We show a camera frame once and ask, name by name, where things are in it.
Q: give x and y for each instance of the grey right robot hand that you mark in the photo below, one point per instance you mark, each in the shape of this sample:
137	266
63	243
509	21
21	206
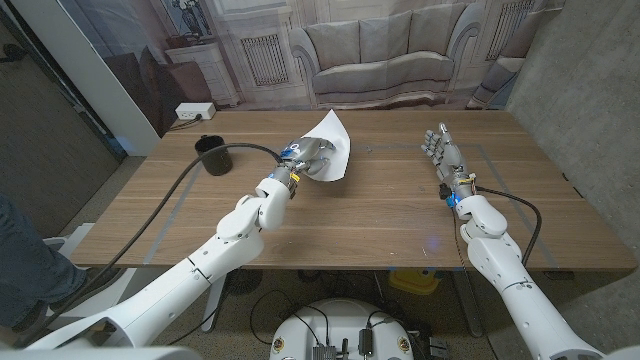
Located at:
452	165

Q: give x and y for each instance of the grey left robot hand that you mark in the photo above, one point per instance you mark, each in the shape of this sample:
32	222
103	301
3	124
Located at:
305	152

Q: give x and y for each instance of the white paper sheet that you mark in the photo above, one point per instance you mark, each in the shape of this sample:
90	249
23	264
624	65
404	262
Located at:
332	127

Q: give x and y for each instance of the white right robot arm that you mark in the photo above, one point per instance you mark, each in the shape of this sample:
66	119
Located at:
522	305

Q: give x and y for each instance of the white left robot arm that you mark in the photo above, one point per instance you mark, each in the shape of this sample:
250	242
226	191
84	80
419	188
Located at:
175	290

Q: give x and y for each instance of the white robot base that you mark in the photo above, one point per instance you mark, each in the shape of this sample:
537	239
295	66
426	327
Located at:
340	325

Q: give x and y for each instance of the black cup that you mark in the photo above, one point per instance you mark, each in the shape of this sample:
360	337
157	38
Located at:
216	166

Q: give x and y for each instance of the white power strip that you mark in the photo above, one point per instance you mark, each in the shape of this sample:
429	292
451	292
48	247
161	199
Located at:
195	110

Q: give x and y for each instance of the yellow object under table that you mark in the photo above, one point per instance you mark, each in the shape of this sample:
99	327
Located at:
415	281

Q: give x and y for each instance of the printed living room backdrop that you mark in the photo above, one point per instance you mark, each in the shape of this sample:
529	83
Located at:
380	50

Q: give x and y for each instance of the black round floor fan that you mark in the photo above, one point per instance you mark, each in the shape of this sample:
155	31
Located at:
247	282

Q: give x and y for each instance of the metal table leg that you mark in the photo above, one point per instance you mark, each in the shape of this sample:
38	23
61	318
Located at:
467	310
213	312

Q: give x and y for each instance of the white robot torso edge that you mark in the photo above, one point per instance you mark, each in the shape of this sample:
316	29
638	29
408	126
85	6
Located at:
100	354

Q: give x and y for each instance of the person in blue jeans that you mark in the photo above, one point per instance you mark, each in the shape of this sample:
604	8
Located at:
30	265

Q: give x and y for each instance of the white wall column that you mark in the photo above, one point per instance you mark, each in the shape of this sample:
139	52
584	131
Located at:
100	85

